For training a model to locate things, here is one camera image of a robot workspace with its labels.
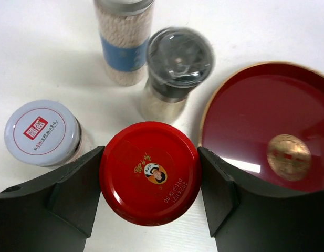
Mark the red lid sauce jar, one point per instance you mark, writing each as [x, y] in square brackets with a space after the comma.
[150, 173]

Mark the silver lid blue label jar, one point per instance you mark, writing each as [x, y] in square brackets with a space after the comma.
[124, 28]

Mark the red round tray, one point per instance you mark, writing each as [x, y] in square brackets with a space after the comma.
[270, 115]

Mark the white lid spice jar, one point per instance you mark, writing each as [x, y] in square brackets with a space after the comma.
[43, 133]

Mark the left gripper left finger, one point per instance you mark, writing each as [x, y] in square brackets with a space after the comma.
[55, 211]

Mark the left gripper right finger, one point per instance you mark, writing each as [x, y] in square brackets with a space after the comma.
[246, 213]

